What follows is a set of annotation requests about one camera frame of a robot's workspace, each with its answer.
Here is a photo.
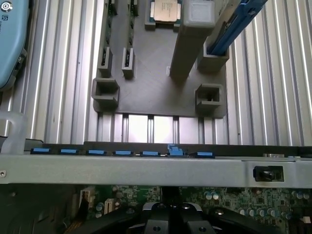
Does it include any grey metal PC case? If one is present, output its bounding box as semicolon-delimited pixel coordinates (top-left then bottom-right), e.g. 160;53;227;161
0;139;312;234

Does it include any green motherboard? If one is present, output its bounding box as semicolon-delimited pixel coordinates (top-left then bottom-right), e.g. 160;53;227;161
80;185;312;234

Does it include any green RAM stick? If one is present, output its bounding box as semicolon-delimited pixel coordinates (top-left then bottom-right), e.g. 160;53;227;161
99;0;116;69
121;0;139;69

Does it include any light blue plastic case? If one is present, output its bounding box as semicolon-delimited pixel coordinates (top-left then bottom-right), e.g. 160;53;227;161
0;0;32;91

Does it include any blue RAM stick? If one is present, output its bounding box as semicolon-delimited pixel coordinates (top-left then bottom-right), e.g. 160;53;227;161
207;0;270;57

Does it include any grey printed parts rack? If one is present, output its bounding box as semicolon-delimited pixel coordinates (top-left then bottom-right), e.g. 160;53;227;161
91;0;230;120

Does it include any CPU with silver lid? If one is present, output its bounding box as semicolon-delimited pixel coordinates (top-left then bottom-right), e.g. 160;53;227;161
147;0;183;24

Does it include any blue expansion slot latch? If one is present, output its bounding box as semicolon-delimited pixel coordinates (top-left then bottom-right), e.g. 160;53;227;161
167;143;183;157

